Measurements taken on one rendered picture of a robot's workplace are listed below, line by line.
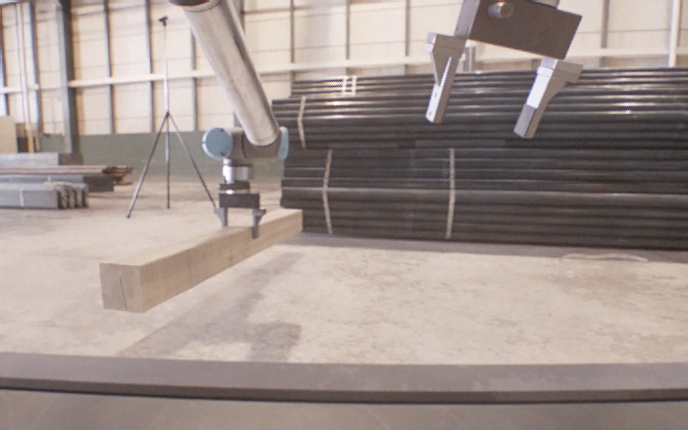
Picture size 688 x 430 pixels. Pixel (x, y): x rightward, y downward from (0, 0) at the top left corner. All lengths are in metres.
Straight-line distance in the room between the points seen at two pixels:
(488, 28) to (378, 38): 9.40
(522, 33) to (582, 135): 1.68
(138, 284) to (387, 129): 1.51
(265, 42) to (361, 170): 9.00
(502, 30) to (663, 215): 1.76
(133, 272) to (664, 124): 2.26
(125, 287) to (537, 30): 0.81
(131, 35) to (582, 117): 12.39
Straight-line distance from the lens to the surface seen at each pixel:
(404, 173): 1.83
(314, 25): 10.33
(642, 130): 2.26
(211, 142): 1.05
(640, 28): 10.96
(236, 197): 1.19
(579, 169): 2.02
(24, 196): 4.53
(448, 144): 1.93
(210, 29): 0.70
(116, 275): 0.84
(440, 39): 0.46
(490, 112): 2.01
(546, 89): 0.53
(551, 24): 0.50
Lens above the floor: 0.39
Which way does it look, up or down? 7 degrees down
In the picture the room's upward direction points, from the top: straight up
